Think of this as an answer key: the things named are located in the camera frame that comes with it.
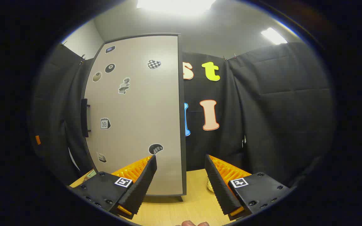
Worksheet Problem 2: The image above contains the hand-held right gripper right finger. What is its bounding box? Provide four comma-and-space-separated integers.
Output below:
204, 154, 291, 221

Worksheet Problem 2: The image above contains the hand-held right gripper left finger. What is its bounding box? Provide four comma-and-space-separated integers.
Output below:
69, 155, 157, 220

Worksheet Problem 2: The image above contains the dark grey cabinet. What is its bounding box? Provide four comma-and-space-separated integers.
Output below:
82, 32, 188, 202

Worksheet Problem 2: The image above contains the green book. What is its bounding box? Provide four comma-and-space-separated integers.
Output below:
83, 169, 97, 182

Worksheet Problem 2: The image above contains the black backdrop cloth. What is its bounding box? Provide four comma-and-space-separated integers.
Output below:
30, 42, 337, 189

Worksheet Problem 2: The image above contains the ceiling light panel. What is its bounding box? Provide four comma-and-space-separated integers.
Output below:
261, 28, 288, 45
137, 0, 216, 16

